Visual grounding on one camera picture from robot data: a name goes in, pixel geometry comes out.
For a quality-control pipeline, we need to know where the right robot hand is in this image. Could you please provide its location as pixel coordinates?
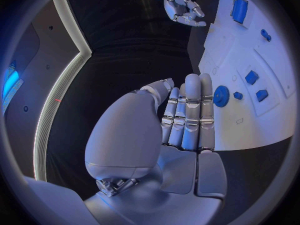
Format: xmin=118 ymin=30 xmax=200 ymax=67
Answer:
xmin=163 ymin=0 xmax=208 ymax=28

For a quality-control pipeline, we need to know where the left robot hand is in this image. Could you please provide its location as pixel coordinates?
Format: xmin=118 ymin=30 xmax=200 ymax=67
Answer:
xmin=83 ymin=72 xmax=229 ymax=225

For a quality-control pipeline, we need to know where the white task board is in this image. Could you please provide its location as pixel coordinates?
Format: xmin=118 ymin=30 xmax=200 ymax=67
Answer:
xmin=186 ymin=0 xmax=299 ymax=152

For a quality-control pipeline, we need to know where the large blue rectangular block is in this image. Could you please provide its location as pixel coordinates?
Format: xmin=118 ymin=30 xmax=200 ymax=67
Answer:
xmin=230 ymin=0 xmax=250 ymax=25

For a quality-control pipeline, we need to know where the blue gear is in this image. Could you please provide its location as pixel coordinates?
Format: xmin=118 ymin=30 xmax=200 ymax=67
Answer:
xmin=212 ymin=85 xmax=231 ymax=108

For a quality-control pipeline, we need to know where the blue cube block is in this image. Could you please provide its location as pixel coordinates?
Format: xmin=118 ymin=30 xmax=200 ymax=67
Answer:
xmin=244 ymin=70 xmax=260 ymax=85

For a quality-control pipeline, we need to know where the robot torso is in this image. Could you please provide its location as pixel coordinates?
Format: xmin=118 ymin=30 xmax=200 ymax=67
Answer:
xmin=1 ymin=0 xmax=93 ymax=182

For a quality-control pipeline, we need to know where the blue wedge block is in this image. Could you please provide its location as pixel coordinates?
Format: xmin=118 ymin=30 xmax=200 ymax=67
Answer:
xmin=255 ymin=89 xmax=270 ymax=103

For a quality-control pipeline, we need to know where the glowing light bar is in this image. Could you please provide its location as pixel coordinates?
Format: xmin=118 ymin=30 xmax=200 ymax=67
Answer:
xmin=1 ymin=60 xmax=25 ymax=116

